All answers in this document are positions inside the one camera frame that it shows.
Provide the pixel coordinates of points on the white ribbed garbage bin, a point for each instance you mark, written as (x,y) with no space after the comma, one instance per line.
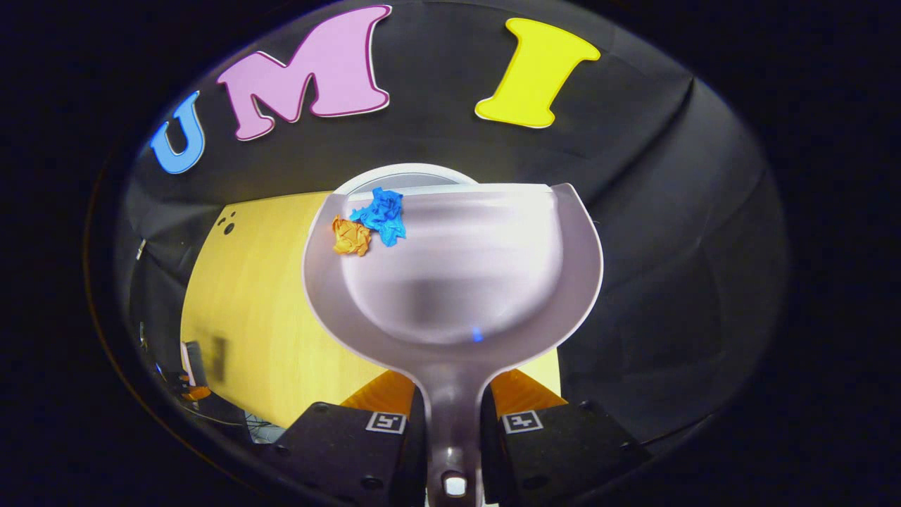
(408,174)

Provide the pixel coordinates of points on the pale grey plastic dustpan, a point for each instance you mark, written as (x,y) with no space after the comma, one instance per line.
(464,282)

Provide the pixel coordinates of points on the black backdrop cloth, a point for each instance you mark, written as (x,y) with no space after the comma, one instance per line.
(669,246)

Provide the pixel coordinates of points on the blue paper ball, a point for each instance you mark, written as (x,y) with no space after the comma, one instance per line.
(383,215)

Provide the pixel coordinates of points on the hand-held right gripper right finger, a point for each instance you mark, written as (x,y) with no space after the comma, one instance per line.
(563,451)

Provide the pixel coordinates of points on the orange paper ball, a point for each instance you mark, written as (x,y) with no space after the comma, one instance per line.
(352,237)

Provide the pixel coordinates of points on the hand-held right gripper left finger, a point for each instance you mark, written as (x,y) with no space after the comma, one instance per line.
(338,451)

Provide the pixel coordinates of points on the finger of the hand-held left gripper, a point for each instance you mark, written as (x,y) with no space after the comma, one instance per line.
(194,392)

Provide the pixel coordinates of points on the wooden desktop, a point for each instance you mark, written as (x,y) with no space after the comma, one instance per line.
(260,303)

